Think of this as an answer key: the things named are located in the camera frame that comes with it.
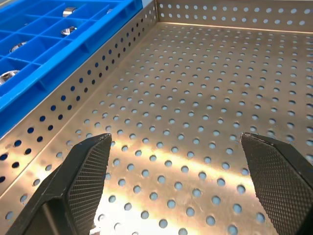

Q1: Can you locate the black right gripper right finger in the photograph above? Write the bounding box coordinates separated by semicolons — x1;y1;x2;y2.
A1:
240;132;313;235

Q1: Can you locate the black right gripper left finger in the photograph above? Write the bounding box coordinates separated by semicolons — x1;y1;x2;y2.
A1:
4;133;113;235

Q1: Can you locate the blue compartment tray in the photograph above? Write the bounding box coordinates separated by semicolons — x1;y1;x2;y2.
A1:
0;0;144;139

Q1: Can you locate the perforated metal tray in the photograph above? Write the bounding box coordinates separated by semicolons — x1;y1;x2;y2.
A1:
0;0;313;235

